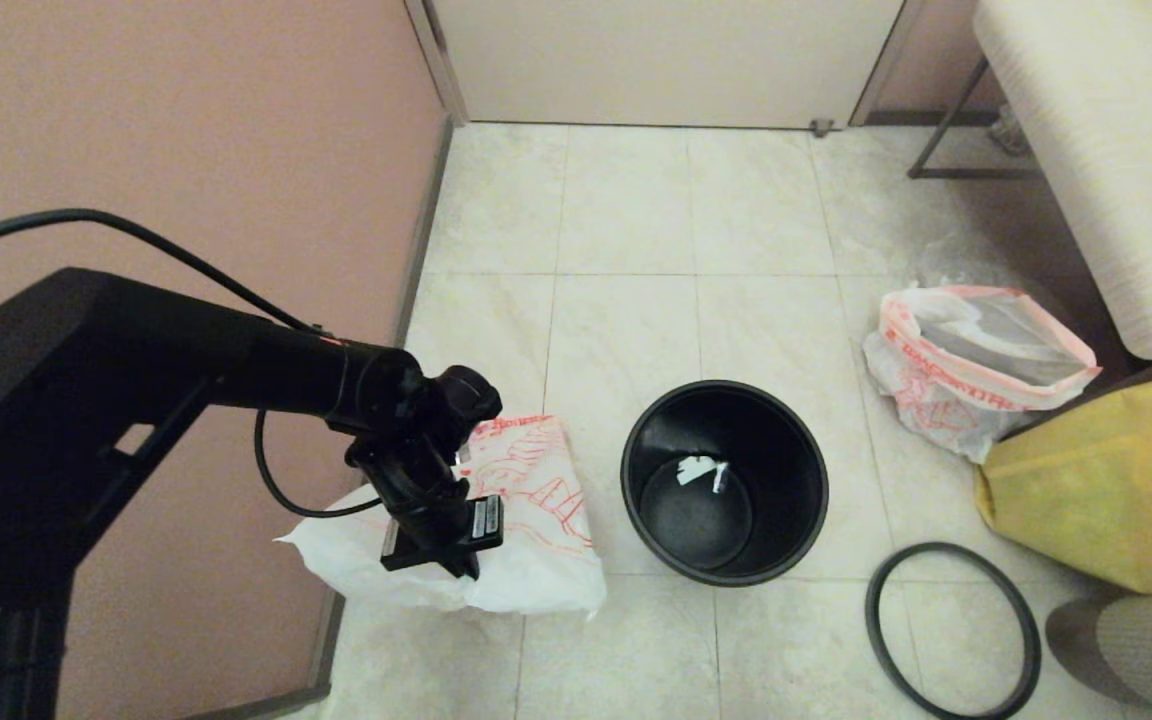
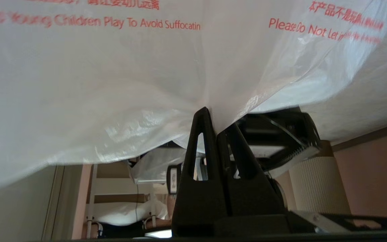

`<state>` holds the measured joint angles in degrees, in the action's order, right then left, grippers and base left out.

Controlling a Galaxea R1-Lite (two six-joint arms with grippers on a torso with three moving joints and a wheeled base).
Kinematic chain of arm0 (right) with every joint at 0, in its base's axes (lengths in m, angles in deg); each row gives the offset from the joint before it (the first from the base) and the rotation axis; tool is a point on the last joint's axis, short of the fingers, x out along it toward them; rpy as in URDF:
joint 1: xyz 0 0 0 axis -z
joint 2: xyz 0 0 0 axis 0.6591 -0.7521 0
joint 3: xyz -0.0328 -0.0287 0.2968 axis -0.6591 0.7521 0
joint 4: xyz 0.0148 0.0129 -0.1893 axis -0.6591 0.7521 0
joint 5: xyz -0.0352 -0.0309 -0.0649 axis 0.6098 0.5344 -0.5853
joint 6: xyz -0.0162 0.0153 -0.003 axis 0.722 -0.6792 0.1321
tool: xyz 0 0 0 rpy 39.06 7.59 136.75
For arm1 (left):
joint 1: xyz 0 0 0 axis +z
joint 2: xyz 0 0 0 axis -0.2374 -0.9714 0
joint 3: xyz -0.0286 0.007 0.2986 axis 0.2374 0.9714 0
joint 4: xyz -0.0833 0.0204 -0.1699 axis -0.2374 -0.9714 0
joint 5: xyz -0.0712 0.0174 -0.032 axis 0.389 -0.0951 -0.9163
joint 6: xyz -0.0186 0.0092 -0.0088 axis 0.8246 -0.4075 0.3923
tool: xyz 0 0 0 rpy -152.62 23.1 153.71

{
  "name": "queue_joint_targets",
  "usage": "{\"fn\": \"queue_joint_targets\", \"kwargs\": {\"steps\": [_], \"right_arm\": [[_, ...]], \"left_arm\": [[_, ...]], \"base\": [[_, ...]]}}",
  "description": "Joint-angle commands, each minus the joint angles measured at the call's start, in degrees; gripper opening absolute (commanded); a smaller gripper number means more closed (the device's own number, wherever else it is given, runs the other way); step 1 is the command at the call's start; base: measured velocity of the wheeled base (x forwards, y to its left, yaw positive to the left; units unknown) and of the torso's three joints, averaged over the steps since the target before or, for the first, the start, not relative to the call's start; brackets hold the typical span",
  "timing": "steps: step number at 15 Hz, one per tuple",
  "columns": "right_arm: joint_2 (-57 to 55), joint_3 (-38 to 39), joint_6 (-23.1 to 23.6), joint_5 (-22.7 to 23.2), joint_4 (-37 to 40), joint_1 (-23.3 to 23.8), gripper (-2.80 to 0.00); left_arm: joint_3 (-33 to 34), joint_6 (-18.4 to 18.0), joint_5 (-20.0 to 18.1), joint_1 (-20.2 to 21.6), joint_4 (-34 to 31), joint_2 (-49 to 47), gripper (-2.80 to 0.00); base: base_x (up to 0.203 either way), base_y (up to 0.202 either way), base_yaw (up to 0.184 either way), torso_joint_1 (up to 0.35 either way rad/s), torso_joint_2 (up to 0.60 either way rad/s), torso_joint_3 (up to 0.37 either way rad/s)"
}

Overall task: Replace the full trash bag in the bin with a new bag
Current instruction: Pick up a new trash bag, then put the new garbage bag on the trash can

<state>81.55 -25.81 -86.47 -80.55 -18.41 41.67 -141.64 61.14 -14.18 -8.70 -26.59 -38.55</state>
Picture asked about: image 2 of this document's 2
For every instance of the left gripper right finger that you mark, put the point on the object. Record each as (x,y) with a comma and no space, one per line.
(257,198)

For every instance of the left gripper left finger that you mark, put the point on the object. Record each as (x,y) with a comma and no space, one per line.
(193,208)

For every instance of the white cartoon-print plastic bag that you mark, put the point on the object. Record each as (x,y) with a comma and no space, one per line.
(79,84)

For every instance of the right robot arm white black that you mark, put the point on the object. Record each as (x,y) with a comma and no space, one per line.
(281,134)

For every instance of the white cloth bundle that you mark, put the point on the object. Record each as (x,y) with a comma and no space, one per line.
(126,213)

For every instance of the white metal shelf rack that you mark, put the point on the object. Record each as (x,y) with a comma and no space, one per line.
(91,201)

